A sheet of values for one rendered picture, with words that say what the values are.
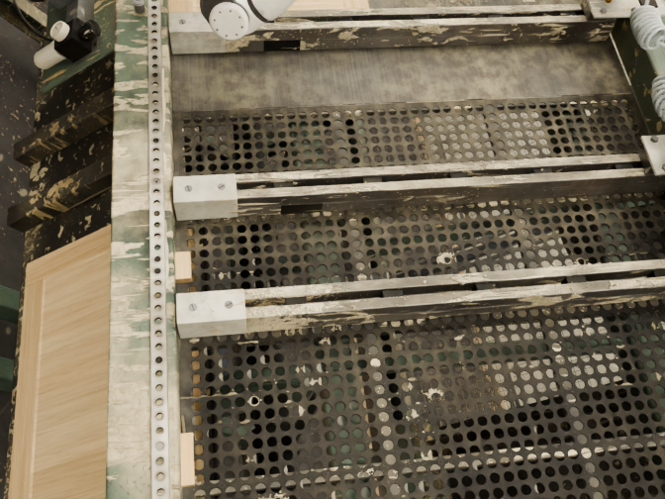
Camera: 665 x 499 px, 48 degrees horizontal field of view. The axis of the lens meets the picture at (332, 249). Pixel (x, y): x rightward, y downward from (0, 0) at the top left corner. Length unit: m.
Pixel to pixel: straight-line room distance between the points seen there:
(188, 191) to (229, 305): 0.26
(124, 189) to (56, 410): 0.58
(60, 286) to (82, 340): 0.19
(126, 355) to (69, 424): 0.46
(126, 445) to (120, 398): 0.08
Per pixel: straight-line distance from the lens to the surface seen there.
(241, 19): 1.51
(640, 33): 1.82
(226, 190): 1.50
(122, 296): 1.43
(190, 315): 1.38
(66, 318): 1.93
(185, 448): 1.36
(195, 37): 1.78
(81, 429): 1.79
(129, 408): 1.35
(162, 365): 1.36
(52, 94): 2.44
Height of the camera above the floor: 1.75
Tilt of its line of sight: 24 degrees down
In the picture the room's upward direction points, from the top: 69 degrees clockwise
